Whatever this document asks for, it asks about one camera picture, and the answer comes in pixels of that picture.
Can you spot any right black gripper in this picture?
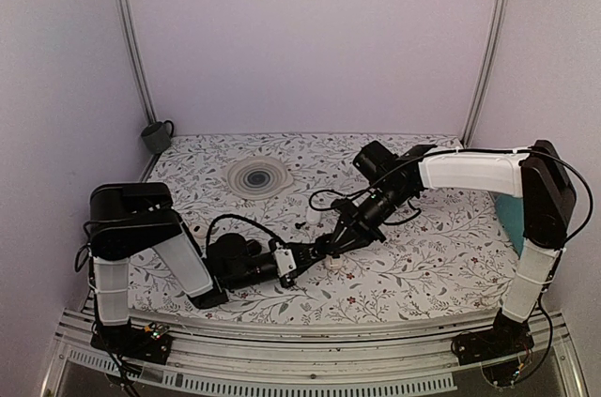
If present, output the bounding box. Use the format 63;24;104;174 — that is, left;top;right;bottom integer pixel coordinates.
327;182;413;256

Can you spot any black charging case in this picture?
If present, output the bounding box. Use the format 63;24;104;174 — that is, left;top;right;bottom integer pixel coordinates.
313;234;334;256

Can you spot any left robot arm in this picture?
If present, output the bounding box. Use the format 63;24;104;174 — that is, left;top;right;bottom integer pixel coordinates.
85;182;326;354

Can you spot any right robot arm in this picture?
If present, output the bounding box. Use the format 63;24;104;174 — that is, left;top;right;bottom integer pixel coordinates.
328;141;576;356

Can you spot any white open earbud case centre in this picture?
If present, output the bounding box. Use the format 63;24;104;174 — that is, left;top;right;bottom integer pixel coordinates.
324;256;343;270

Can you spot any white open earbud case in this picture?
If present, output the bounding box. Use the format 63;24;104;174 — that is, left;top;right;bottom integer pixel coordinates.
190;224;208;239
324;256;343;270

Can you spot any white closed earbud case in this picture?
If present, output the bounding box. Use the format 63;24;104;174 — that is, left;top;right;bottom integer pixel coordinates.
305;207;321;225

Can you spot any white open earbud case left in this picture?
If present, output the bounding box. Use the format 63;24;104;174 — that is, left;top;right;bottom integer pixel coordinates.
190;224;208;239

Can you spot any white spiral ceramic plate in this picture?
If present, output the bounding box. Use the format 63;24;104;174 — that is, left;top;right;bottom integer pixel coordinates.
223;156;294;201

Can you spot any floral patterned table mat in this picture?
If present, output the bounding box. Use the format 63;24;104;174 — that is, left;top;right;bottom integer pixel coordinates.
100;132;530;327

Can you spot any teal cylinder cup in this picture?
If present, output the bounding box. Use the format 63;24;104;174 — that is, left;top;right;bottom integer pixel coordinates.
494;194;524;255

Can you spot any grey mug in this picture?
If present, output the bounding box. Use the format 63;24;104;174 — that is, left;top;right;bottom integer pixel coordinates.
141;120;175;155

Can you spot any aluminium front rail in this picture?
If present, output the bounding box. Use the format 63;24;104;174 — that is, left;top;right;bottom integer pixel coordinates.
39;307;588;397

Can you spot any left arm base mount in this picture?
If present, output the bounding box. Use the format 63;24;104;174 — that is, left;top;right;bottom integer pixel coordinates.
90;322;174;365

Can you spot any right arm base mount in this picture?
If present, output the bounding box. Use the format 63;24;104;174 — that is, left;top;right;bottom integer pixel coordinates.
451;321;534;365

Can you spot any right aluminium frame post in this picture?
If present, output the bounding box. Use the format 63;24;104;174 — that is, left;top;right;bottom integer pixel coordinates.
461;0;508;146

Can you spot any aluminium frame post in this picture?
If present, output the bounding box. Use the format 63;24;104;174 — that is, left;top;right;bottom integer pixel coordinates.
105;0;159;124
461;0;508;146

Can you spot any left aluminium frame post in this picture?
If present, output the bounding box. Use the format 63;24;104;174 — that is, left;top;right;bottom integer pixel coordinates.
105;0;159;124

